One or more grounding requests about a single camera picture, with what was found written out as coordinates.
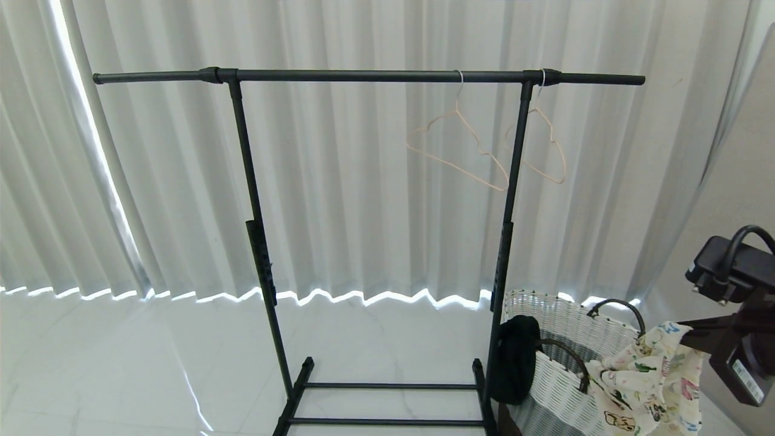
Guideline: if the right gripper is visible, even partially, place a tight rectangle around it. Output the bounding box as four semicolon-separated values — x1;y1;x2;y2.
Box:
708;303;775;408

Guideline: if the cream printed garment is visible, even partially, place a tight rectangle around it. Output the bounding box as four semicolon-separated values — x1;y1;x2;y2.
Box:
584;321;709;436

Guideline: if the black garment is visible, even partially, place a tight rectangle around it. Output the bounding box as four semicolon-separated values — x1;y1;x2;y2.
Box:
489;315;543;405

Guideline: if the pink clothes hanger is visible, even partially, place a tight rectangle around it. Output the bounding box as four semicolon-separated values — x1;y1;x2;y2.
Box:
506;70;568;185
406;71;510;193

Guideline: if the white laundry basket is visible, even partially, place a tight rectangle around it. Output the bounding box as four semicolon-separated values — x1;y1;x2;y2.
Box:
496;289;648;436

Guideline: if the black clothes rack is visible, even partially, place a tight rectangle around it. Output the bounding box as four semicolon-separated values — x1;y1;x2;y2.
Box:
92;67;646;436

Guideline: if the white curtain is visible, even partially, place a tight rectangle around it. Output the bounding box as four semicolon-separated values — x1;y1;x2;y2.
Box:
0;0;757;309

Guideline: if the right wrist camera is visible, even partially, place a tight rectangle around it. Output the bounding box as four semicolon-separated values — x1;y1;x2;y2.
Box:
686;235;775;306

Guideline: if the black cable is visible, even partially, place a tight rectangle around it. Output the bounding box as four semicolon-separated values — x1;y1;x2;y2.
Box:
724;225;775;285

